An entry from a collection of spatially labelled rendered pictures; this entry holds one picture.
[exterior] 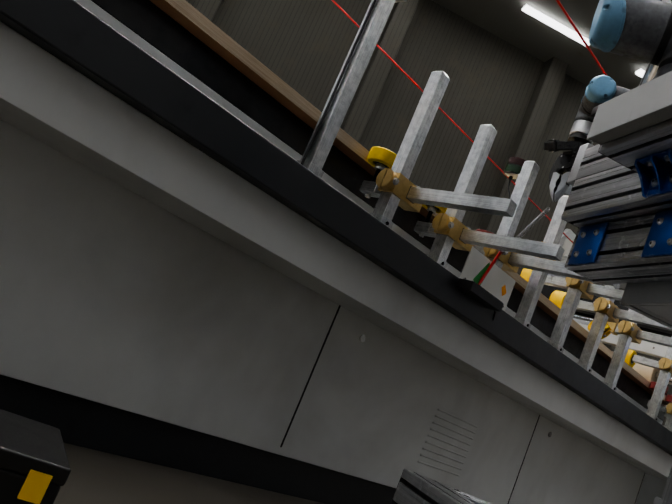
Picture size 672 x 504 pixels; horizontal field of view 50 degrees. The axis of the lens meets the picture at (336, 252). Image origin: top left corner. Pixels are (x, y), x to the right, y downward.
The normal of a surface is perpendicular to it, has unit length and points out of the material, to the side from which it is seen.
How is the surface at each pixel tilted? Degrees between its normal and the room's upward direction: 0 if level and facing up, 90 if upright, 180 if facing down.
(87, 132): 90
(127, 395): 90
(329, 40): 90
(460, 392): 90
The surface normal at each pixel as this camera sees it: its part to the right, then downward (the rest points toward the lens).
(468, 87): 0.23, -0.07
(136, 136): 0.69, 0.16
